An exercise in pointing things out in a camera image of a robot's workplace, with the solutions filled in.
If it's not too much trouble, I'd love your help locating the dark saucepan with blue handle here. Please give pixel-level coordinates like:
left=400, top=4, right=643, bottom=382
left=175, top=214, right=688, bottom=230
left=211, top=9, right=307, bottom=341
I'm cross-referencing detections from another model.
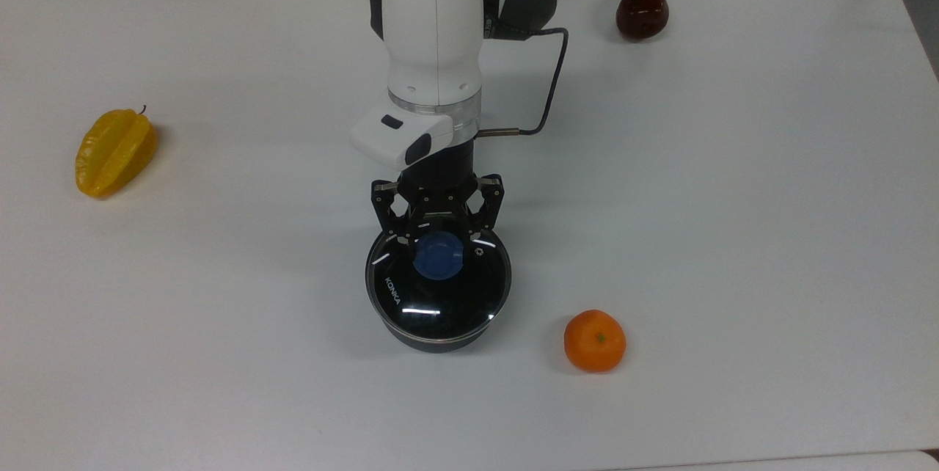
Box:
left=376, top=306, right=501, bottom=354

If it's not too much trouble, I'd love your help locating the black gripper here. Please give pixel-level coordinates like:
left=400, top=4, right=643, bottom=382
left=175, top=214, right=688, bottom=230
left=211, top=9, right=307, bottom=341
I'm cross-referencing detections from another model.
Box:
left=370, top=141, right=506, bottom=244

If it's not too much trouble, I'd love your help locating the red apple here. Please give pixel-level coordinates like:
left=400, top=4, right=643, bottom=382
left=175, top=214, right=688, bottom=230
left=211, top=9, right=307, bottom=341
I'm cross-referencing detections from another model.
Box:
left=615, top=0, right=670, bottom=41

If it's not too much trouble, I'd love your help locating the white box on wrist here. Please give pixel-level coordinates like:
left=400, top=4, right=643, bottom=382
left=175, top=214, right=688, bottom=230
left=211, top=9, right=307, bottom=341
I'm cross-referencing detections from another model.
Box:
left=349, top=100, right=455, bottom=172

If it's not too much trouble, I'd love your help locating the glass lid with blue knob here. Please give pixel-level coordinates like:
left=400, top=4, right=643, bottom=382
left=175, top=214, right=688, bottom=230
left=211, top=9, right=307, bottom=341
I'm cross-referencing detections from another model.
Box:
left=365, top=225, right=512, bottom=337

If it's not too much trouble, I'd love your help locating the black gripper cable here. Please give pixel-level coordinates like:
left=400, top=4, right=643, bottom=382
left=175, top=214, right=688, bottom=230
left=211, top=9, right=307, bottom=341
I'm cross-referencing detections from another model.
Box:
left=477, top=27, right=570, bottom=139

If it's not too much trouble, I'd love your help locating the yellow starfruit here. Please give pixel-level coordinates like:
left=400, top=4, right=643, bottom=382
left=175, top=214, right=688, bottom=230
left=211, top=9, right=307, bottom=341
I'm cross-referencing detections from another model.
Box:
left=75, top=106, right=158, bottom=199

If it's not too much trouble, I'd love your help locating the orange fruit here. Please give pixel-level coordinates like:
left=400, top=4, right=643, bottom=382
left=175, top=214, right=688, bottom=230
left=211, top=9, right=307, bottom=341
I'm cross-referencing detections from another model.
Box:
left=563, top=310, right=627, bottom=373

